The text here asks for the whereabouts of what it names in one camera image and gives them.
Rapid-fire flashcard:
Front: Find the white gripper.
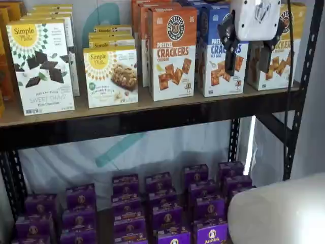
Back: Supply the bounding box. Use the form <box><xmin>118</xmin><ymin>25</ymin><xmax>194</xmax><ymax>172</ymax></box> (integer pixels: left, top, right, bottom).
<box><xmin>217</xmin><ymin>0</ymin><xmax>289</xmax><ymax>77</ymax></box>

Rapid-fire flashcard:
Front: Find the blue white pretzel crackers box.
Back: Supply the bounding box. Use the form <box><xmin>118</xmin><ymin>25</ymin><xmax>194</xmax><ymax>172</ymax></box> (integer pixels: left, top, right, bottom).
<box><xmin>200</xmin><ymin>4</ymin><xmax>249</xmax><ymax>98</ymax></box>

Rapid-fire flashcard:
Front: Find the yellow white pretzel crackers box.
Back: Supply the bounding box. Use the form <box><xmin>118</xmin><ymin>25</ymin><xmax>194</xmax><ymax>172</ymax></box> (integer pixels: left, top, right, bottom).
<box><xmin>247</xmin><ymin>4</ymin><xmax>294</xmax><ymax>92</ymax></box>
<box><xmin>288</xmin><ymin>3</ymin><xmax>307</xmax><ymax>83</ymax></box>

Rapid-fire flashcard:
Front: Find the orange white pretzel crackers box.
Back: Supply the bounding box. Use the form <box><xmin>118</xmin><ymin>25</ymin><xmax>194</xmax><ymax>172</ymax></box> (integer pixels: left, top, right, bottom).
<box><xmin>134</xmin><ymin>2</ymin><xmax>143</xmax><ymax>84</ymax></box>
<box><xmin>131</xmin><ymin>0</ymin><xmax>138</xmax><ymax>35</ymax></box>
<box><xmin>140</xmin><ymin>4</ymin><xmax>153</xmax><ymax>88</ymax></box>
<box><xmin>148</xmin><ymin>6</ymin><xmax>199</xmax><ymax>102</ymax></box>

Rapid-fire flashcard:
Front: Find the purple snack box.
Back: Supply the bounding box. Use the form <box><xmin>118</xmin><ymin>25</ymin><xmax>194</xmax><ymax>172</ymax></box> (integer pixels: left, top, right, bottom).
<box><xmin>157</xmin><ymin>225</ymin><xmax>191</xmax><ymax>244</ymax></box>
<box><xmin>112</xmin><ymin>173</ymin><xmax>140</xmax><ymax>195</ymax></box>
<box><xmin>59</xmin><ymin>228</ymin><xmax>98</xmax><ymax>244</ymax></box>
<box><xmin>152</xmin><ymin>204</ymin><xmax>184</xmax><ymax>230</ymax></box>
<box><xmin>113</xmin><ymin>236</ymin><xmax>147</xmax><ymax>244</ymax></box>
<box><xmin>145</xmin><ymin>172</ymin><xmax>174</xmax><ymax>194</ymax></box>
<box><xmin>16</xmin><ymin>215</ymin><xmax>54</xmax><ymax>239</ymax></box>
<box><xmin>193</xmin><ymin>219</ymin><xmax>230</xmax><ymax>244</ymax></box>
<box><xmin>24</xmin><ymin>194</ymin><xmax>57</xmax><ymax>217</ymax></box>
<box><xmin>223</xmin><ymin>175</ymin><xmax>252</xmax><ymax>197</ymax></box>
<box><xmin>183</xmin><ymin>164</ymin><xmax>210</xmax><ymax>184</ymax></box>
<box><xmin>195</xmin><ymin>196</ymin><xmax>226</xmax><ymax>222</ymax></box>
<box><xmin>62</xmin><ymin>206</ymin><xmax>97</xmax><ymax>231</ymax></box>
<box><xmin>148</xmin><ymin>189</ymin><xmax>178</xmax><ymax>209</ymax></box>
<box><xmin>218</xmin><ymin>161</ymin><xmax>245</xmax><ymax>181</ymax></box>
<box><xmin>111</xmin><ymin>192</ymin><xmax>142</xmax><ymax>217</ymax></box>
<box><xmin>11</xmin><ymin>234</ymin><xmax>52</xmax><ymax>244</ymax></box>
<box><xmin>65</xmin><ymin>184</ymin><xmax>96</xmax><ymax>210</ymax></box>
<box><xmin>188</xmin><ymin>180</ymin><xmax>218</xmax><ymax>202</ymax></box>
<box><xmin>113</xmin><ymin>215</ymin><xmax>147</xmax><ymax>238</ymax></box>

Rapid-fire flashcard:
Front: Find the Simple Mills almond bar box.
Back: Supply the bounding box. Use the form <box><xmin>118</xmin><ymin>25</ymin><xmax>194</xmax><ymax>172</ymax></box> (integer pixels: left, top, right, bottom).
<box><xmin>88</xmin><ymin>32</ymin><xmax>135</xmax><ymax>42</ymax></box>
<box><xmin>88</xmin><ymin>39</ymin><xmax>136</xmax><ymax>50</ymax></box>
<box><xmin>92</xmin><ymin>24</ymin><xmax>134</xmax><ymax>35</ymax></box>
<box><xmin>83</xmin><ymin>47</ymin><xmax>139</xmax><ymax>109</ymax></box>

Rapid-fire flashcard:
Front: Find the Simple Mills Sweet Thins box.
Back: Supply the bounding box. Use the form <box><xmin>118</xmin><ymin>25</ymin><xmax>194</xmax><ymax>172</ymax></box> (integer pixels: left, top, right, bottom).
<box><xmin>6</xmin><ymin>23</ymin><xmax>76</xmax><ymax>117</ymax></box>
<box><xmin>25</xmin><ymin>10</ymin><xmax>75</xmax><ymax>19</ymax></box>
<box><xmin>32</xmin><ymin>4</ymin><xmax>75</xmax><ymax>13</ymax></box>
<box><xmin>19</xmin><ymin>16</ymin><xmax>81</xmax><ymax>98</ymax></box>

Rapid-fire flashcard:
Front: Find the orange snack box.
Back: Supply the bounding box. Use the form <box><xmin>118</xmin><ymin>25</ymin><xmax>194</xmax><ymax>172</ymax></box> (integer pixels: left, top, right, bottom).
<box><xmin>0</xmin><ymin>0</ymin><xmax>26</xmax><ymax>22</ymax></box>
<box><xmin>0</xmin><ymin>90</ymin><xmax>7</xmax><ymax>118</ymax></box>
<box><xmin>0</xmin><ymin>6</ymin><xmax>19</xmax><ymax>103</ymax></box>

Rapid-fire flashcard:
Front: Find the white LED light strip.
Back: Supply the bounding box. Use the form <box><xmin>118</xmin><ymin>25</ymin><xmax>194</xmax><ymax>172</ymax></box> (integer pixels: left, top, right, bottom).
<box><xmin>243</xmin><ymin>115</ymin><xmax>256</xmax><ymax>176</ymax></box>

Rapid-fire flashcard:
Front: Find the black metal rack frame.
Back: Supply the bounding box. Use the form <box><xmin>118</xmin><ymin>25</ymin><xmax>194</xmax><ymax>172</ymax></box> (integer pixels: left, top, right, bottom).
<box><xmin>0</xmin><ymin>0</ymin><xmax>325</xmax><ymax>223</ymax></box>

